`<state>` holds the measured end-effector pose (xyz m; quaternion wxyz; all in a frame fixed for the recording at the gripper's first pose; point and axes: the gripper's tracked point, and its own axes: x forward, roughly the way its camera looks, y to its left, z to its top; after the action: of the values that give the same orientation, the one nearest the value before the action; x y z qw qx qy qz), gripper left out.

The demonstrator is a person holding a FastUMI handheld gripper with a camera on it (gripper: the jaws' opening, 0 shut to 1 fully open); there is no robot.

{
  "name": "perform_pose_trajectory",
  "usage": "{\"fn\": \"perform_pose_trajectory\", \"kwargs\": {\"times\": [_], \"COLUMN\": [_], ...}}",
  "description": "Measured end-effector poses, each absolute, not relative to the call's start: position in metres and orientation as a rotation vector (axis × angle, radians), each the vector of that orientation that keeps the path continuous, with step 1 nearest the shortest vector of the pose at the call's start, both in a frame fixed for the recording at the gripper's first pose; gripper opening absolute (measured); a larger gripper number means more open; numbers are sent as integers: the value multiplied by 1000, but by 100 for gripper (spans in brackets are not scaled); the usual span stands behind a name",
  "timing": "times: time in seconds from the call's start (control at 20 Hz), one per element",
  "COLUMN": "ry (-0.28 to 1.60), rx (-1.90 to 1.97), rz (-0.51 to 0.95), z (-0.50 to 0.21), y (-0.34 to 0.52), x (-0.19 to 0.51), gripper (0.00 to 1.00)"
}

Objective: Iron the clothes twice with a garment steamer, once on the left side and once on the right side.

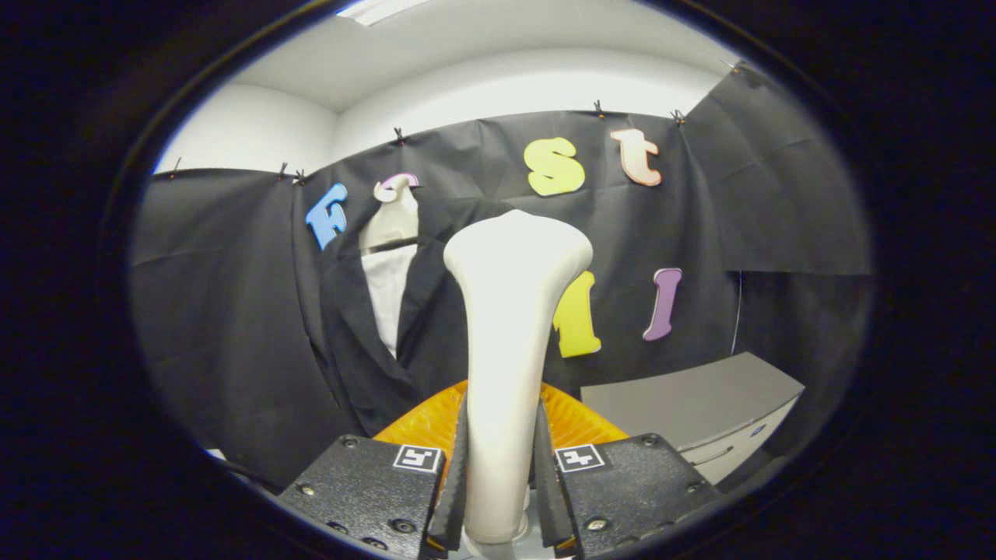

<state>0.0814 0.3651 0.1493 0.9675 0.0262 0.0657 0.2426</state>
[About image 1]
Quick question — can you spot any grey cabinet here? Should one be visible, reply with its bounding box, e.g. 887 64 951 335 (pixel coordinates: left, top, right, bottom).
580 352 806 487

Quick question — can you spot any black backdrop cloth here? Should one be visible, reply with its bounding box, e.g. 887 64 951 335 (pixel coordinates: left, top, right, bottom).
128 62 872 491

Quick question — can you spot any white clothes hanger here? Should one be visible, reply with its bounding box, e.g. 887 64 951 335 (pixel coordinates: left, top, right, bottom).
358 173 421 256

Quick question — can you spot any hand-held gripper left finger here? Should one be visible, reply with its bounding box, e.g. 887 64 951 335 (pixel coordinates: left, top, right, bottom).
276 379 470 560

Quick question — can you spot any ceiling light panel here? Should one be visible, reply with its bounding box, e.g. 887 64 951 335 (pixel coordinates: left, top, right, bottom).
336 0 433 28

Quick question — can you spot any black suit jacket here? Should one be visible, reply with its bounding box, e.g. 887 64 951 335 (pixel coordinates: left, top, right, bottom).
300 194 573 440

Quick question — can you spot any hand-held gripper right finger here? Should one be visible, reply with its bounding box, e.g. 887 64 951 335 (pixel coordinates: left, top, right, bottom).
533 381 724 560

